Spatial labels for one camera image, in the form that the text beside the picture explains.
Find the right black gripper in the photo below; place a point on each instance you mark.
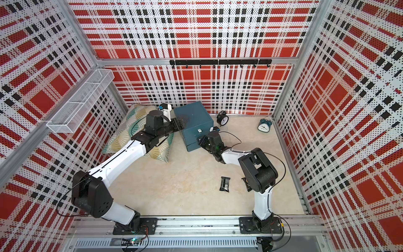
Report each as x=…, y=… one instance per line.
x=203, y=141

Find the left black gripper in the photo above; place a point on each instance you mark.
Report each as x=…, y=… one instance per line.
x=176, y=123

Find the teal drawer cabinet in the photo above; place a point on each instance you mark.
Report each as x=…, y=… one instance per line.
x=197, y=123

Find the black cookie packet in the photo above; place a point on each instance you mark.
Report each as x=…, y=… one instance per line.
x=224, y=185
x=246, y=184

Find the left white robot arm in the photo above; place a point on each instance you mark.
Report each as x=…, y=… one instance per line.
x=90, y=190

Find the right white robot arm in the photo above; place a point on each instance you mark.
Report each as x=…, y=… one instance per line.
x=259, y=172

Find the black alarm clock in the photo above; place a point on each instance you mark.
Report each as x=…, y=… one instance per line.
x=222, y=118

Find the teal alarm clock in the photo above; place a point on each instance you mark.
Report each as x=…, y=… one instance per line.
x=264, y=125

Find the green circuit board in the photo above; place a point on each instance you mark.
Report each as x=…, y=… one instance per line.
x=127, y=242

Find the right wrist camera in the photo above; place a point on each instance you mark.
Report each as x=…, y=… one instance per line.
x=215, y=128

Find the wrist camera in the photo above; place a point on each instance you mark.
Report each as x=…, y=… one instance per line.
x=215, y=128
x=166, y=109

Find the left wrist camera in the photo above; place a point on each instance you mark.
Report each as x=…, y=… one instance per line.
x=166, y=109

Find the black wall hook rail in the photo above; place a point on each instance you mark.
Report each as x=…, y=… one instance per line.
x=225, y=62

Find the white wire mesh basket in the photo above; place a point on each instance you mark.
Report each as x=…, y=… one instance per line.
x=71, y=115

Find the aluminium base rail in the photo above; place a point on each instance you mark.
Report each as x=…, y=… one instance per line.
x=295, y=233

